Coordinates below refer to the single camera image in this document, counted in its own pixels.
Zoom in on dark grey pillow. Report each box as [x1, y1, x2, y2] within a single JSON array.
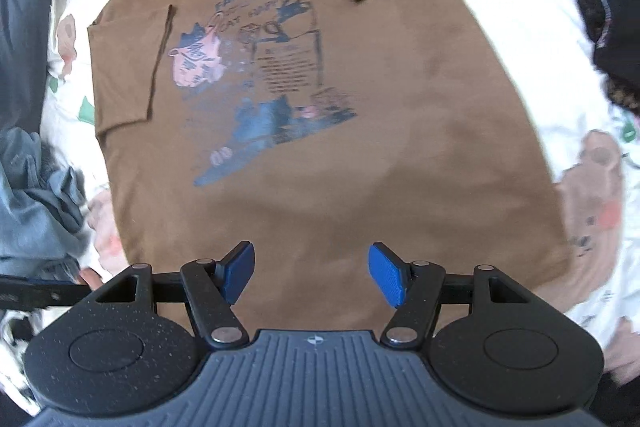
[[0, 0, 51, 132]]

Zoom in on brown printed t-shirt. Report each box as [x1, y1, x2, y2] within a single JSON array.
[[89, 0, 570, 329]]

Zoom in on person's left hand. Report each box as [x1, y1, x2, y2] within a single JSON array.
[[77, 268, 104, 291]]

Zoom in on grey green garment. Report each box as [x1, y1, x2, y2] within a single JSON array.
[[1, 128, 89, 281]]

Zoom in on leopard print cloth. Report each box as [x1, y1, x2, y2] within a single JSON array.
[[603, 76, 640, 116]]

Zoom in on cream bear print blanket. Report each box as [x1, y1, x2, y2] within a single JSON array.
[[40, 0, 639, 395]]

